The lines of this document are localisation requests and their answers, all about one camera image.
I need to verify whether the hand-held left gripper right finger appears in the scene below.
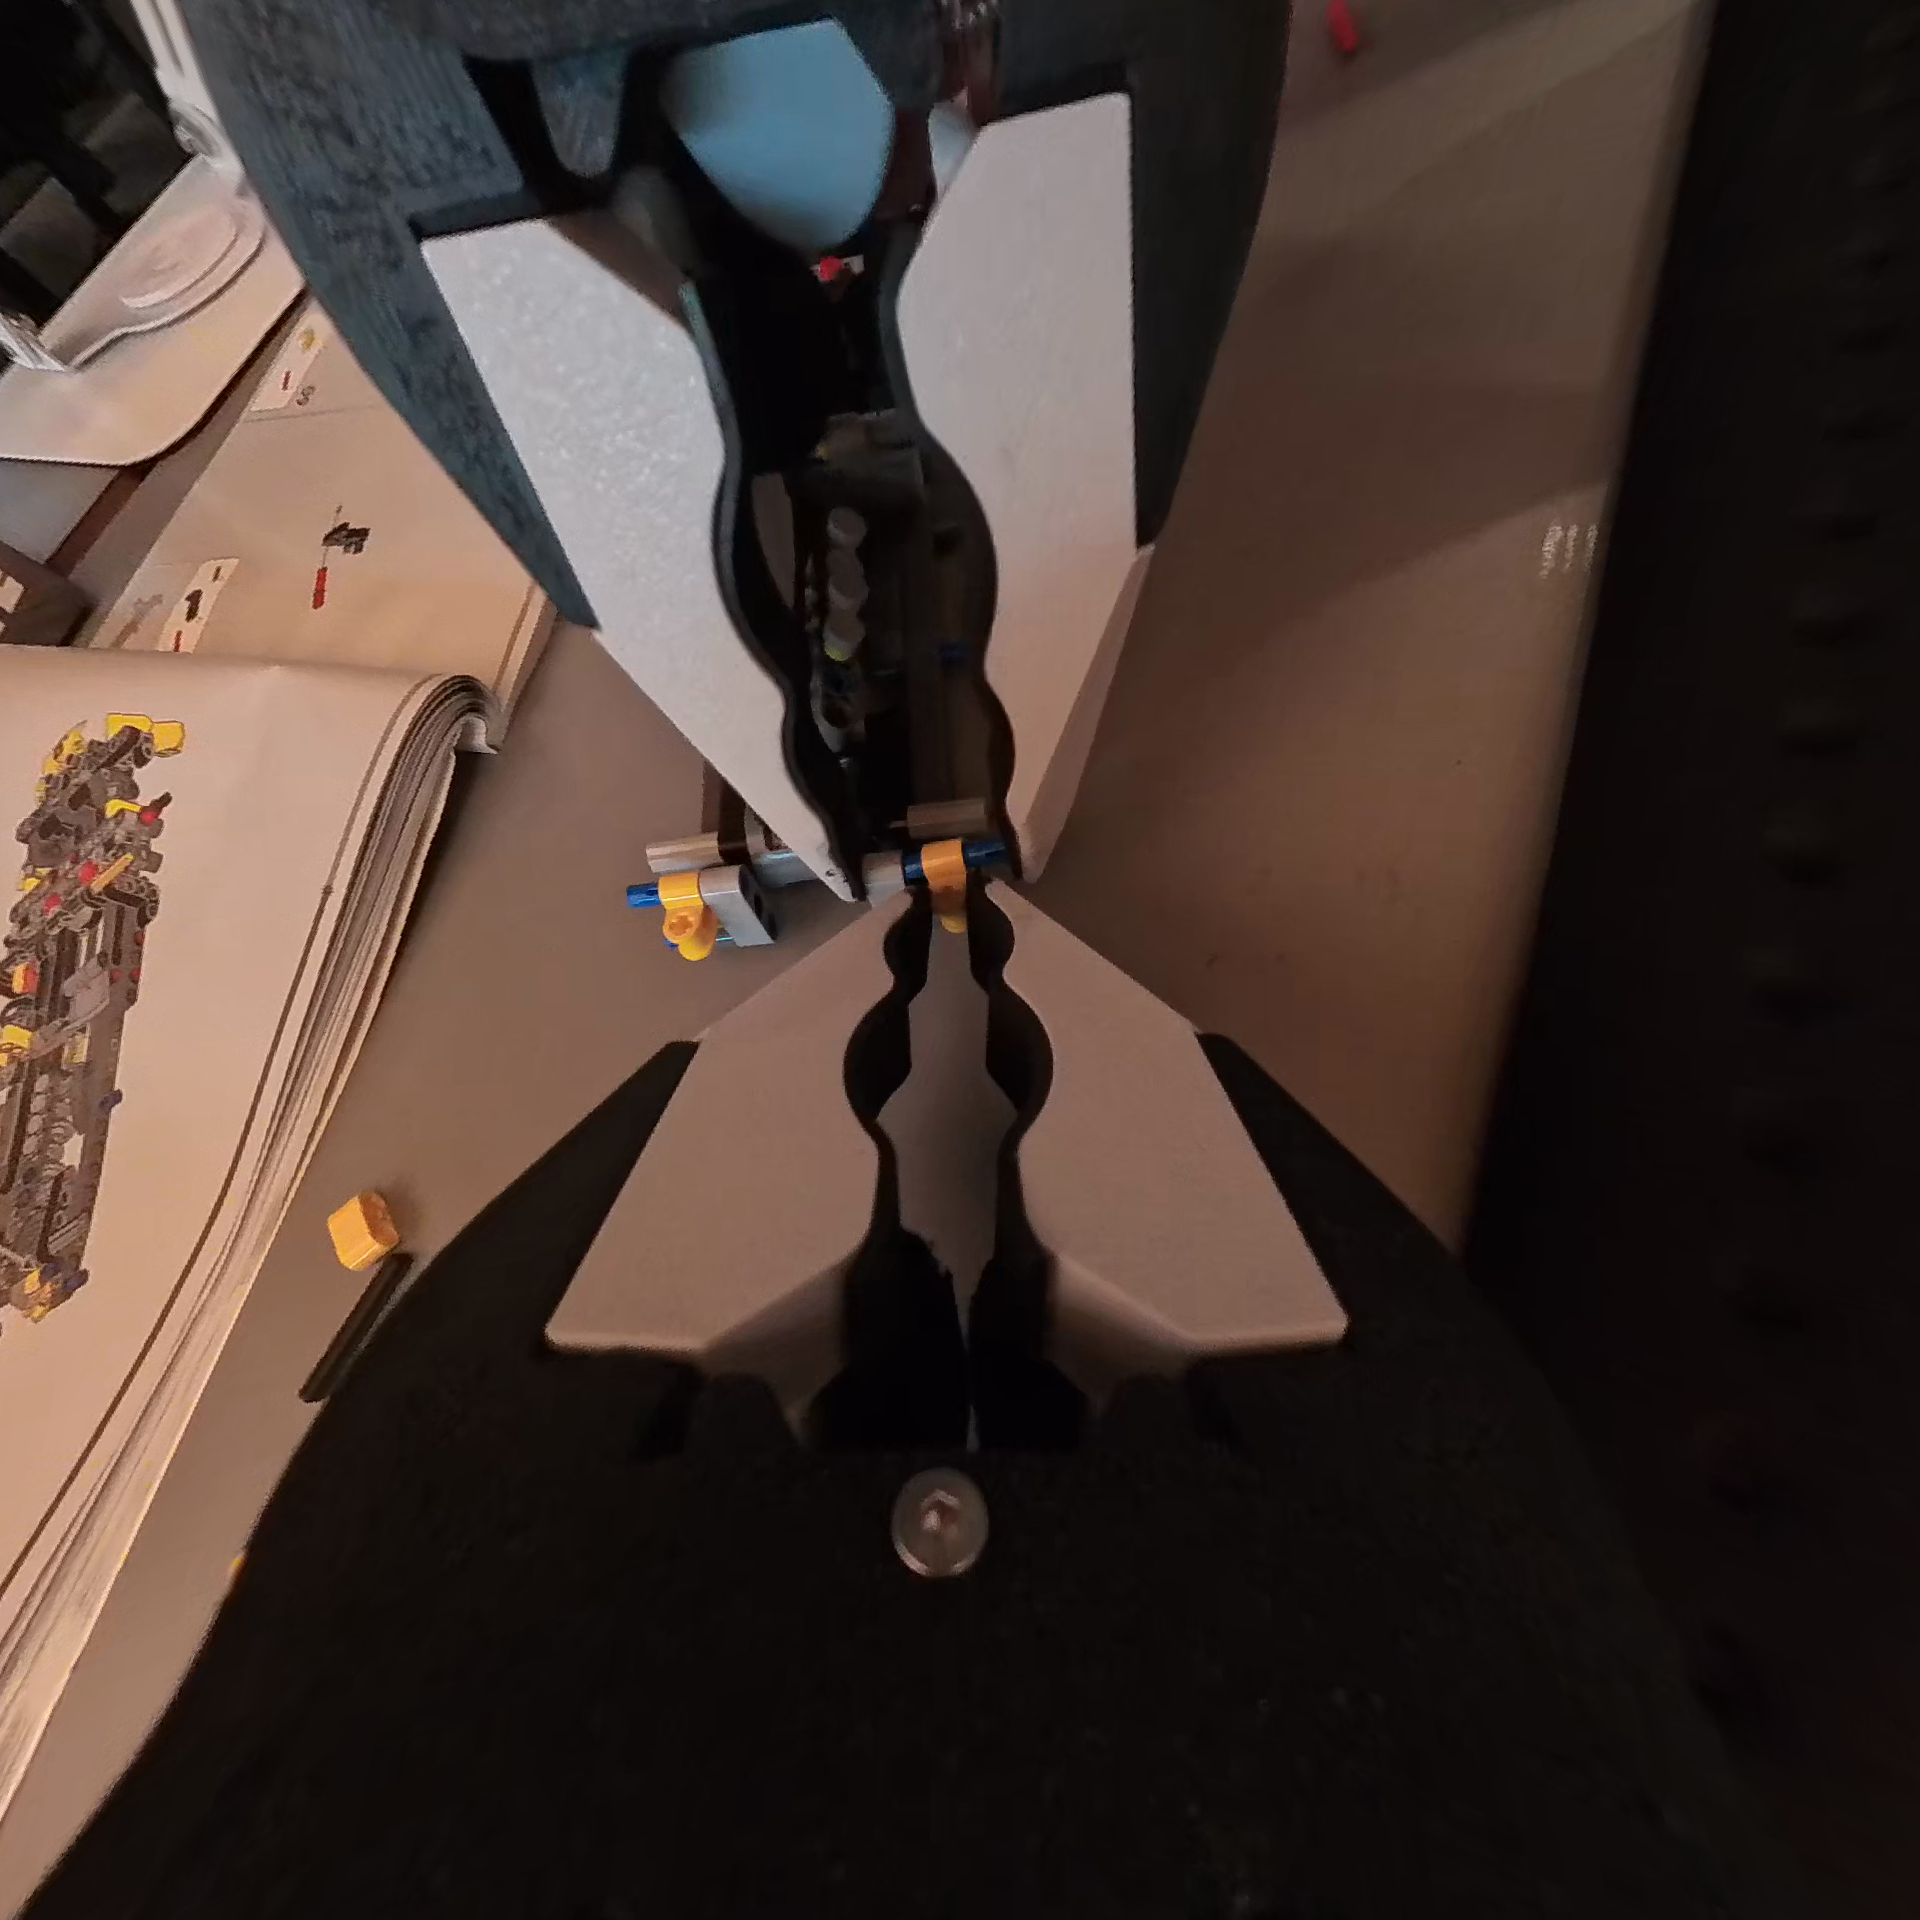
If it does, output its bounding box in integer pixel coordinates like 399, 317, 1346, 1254
967, 882, 1348, 1401

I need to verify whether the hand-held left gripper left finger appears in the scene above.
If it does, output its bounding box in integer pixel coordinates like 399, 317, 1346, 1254
546, 893, 934, 1425

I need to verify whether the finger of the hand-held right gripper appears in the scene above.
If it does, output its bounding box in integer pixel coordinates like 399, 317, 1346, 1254
895, 89, 1162, 879
415, 207, 868, 904

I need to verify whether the toy brick car chassis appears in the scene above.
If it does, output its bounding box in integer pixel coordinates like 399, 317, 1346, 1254
621, 405, 1028, 964

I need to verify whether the yellow connector with blue pin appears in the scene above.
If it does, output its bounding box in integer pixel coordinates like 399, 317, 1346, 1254
900, 836, 1011, 935

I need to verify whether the white stand with flat base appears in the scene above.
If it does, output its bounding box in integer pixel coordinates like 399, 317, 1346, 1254
0, 151, 309, 470

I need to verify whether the black toy axle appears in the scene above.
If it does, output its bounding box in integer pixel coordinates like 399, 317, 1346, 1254
300, 1256, 415, 1405

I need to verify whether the building instruction book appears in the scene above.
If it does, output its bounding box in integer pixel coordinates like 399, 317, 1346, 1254
0, 255, 560, 1877

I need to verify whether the dark dotted panel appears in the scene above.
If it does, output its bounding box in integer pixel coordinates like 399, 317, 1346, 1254
1463, 0, 1920, 1920

